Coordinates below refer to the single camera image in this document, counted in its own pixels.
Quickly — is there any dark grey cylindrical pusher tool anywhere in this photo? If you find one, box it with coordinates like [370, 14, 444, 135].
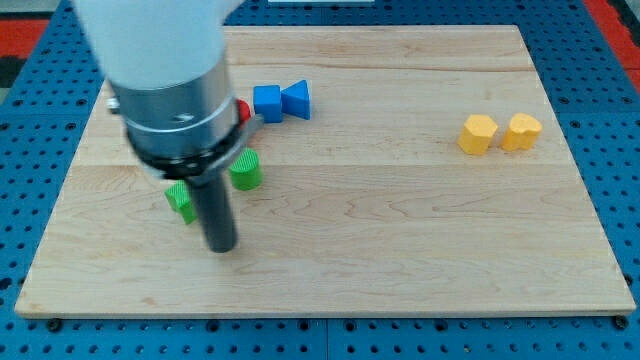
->
[185, 174, 238, 253]

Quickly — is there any yellow heart block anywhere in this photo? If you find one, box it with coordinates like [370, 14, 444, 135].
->
[500, 113, 543, 151]

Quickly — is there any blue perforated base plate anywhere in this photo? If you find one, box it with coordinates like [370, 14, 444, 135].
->
[1, 0, 639, 359]

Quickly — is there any green star block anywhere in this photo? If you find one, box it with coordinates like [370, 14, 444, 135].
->
[164, 180, 197, 224]

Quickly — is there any light wooden board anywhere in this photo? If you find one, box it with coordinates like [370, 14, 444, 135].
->
[15, 25, 636, 319]

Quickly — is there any blue cube block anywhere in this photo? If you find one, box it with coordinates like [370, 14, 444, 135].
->
[253, 85, 283, 123]

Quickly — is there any yellow hexagon block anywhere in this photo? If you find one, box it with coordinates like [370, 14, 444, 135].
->
[457, 114, 498, 156]

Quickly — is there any blue triangle block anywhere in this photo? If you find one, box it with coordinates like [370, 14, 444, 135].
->
[281, 80, 311, 120]

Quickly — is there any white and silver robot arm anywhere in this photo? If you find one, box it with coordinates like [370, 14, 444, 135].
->
[73, 0, 253, 179]

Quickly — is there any green cylinder block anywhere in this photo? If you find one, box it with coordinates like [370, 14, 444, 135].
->
[229, 147, 262, 191]

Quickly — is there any red block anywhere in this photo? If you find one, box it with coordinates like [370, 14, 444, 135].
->
[237, 98, 252, 124]

